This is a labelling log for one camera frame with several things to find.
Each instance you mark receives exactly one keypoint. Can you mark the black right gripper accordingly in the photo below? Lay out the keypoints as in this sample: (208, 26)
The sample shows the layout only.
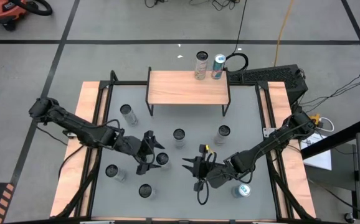
(217, 175)

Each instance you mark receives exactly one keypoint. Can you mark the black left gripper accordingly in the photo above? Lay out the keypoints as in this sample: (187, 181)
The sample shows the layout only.
(133, 146)

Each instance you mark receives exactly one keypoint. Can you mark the white Celsius can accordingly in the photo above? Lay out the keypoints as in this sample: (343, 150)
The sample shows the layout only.
(162, 159)

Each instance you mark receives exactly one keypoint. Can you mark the Celsius can orange print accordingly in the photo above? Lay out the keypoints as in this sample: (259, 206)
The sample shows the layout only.
(201, 68)

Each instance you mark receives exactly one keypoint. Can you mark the blue silver Red Bull can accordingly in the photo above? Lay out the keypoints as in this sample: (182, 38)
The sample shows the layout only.
(218, 70)
(243, 190)

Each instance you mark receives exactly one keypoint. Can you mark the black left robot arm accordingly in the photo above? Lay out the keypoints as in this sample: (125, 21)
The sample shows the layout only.
(74, 124)

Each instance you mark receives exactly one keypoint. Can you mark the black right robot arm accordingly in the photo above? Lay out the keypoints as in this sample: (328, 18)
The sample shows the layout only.
(267, 146)

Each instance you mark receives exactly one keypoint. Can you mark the wooden shelf black legs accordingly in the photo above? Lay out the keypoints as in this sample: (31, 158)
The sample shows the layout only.
(180, 88)

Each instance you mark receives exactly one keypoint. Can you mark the yellow tape tag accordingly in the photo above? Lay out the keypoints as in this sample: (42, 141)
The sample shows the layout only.
(208, 148)

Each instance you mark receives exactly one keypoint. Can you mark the Celsius can blue label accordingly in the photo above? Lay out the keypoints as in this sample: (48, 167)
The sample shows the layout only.
(179, 137)
(114, 172)

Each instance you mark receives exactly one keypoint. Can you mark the silver aluminium bar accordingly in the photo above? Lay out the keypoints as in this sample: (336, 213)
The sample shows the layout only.
(97, 222)
(265, 222)

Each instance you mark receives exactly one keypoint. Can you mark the black computer tower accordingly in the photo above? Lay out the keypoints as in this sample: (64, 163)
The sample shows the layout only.
(276, 77)

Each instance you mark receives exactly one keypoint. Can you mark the white paper sheet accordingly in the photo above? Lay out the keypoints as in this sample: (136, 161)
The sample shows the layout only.
(321, 158)

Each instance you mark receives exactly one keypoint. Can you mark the yellow power plug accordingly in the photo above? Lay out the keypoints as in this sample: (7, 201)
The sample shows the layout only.
(316, 119)

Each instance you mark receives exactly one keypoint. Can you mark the black stand bar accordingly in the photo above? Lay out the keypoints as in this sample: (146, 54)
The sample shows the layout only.
(339, 137)

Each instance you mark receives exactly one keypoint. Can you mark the black caster wheel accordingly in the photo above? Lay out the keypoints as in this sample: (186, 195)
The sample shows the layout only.
(349, 217)

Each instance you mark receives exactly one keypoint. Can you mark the orange shop vacuum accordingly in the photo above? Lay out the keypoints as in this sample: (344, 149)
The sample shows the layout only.
(2, 9)

